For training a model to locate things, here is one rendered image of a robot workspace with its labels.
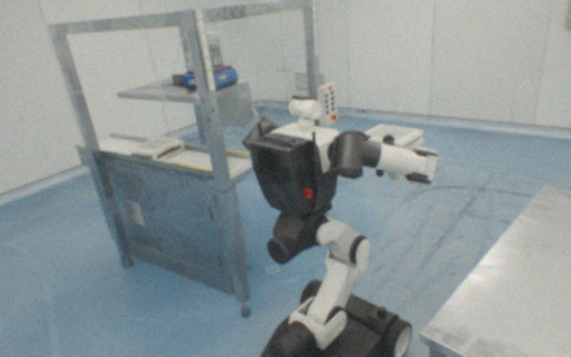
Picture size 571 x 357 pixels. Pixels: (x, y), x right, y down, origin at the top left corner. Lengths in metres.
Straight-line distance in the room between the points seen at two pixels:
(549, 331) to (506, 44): 4.24
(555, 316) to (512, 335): 0.15
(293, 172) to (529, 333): 0.81
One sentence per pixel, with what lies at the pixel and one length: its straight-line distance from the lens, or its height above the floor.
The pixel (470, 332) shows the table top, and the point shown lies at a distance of 1.26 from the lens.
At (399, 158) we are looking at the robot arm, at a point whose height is 1.14.
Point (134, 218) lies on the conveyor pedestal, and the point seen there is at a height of 0.38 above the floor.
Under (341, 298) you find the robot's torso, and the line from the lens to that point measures 2.03.
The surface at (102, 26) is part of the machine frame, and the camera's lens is 2.38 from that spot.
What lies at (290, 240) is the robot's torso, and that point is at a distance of 1.58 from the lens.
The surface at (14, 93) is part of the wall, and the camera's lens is 5.11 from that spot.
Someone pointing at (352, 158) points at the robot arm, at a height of 1.17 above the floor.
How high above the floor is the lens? 1.68
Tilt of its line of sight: 24 degrees down
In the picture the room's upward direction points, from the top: 6 degrees counter-clockwise
